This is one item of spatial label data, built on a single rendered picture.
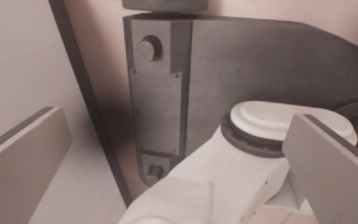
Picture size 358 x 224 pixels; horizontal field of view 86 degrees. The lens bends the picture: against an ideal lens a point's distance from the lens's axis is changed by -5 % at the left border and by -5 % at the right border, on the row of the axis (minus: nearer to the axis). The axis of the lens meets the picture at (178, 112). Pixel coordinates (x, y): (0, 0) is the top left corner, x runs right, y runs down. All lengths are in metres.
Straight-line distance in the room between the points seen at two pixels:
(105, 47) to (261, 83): 0.50
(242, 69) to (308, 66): 0.13
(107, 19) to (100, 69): 0.17
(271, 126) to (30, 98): 0.51
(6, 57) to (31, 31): 0.09
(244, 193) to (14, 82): 0.50
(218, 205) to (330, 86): 0.36
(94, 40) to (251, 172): 0.62
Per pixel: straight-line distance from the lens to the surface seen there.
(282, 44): 0.47
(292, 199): 0.50
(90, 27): 0.75
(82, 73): 0.79
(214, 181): 0.30
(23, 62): 0.57
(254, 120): 0.35
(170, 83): 0.47
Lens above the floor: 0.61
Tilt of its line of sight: 58 degrees down
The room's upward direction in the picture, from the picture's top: 157 degrees counter-clockwise
